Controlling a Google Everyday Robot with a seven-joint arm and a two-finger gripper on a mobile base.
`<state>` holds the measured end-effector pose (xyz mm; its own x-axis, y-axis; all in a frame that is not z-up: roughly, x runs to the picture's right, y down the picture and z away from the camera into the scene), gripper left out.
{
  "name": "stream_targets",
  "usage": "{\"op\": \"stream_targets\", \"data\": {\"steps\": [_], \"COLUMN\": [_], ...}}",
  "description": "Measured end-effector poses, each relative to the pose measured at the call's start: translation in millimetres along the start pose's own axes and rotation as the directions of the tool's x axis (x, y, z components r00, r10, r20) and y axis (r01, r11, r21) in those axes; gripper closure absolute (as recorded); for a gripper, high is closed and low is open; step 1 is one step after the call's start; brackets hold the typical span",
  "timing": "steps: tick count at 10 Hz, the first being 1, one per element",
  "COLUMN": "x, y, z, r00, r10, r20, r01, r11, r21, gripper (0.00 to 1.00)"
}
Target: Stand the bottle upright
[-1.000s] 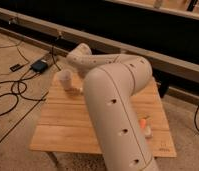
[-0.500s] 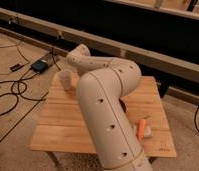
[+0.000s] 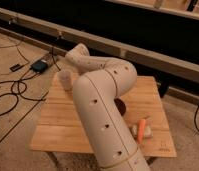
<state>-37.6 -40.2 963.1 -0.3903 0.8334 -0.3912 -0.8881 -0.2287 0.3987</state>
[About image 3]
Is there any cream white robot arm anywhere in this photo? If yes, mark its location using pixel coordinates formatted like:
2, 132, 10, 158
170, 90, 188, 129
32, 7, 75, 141
66, 43, 150, 171

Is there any translucent plastic cup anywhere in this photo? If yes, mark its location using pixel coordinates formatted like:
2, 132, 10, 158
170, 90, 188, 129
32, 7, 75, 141
58, 70, 72, 91

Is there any orange carrot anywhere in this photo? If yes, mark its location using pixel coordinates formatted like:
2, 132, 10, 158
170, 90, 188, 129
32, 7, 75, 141
137, 119, 146, 144

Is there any black floor cable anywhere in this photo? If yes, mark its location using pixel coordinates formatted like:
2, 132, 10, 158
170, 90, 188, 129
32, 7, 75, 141
0, 34, 62, 151

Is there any small black device on floor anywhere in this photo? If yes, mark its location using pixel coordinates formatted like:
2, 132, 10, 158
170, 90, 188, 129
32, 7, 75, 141
10, 64, 23, 72

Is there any small beige object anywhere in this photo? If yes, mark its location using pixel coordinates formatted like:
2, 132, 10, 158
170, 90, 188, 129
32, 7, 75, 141
131, 124, 153, 139

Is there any black power adapter box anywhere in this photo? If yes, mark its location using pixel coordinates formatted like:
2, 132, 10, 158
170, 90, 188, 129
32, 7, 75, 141
31, 60, 48, 73

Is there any wooden slatted table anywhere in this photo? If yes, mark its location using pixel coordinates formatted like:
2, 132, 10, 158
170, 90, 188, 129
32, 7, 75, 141
30, 75, 177, 158

